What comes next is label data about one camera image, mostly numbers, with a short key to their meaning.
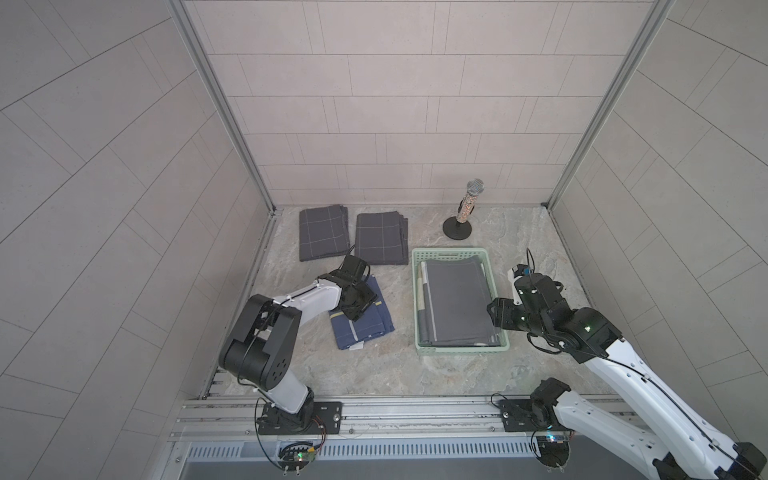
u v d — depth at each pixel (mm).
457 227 1097
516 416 709
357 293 814
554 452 708
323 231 1095
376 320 867
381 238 1051
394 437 694
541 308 513
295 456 645
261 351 439
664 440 409
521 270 646
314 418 693
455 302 931
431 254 964
